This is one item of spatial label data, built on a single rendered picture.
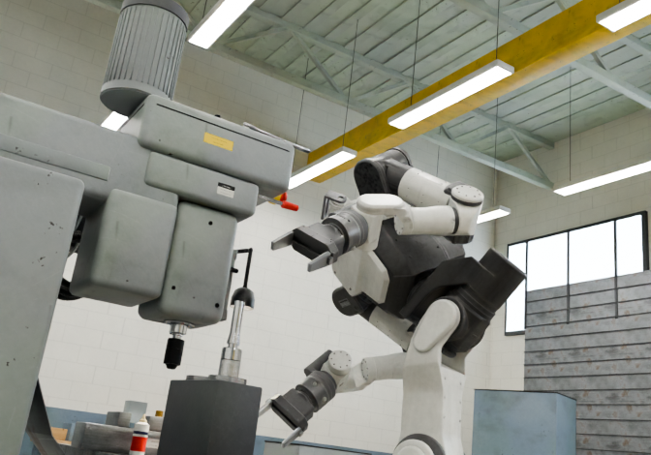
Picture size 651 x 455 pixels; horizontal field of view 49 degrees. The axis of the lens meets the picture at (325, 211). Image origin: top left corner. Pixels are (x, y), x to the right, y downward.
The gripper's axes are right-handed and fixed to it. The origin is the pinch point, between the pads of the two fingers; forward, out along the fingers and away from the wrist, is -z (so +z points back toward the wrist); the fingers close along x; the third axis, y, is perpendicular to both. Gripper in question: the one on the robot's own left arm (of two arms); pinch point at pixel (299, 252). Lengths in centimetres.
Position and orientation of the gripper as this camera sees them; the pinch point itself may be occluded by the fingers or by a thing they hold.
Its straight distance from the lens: 149.7
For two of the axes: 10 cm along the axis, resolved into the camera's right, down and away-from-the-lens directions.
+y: 1.3, -8.8, -4.6
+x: -7.4, -3.9, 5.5
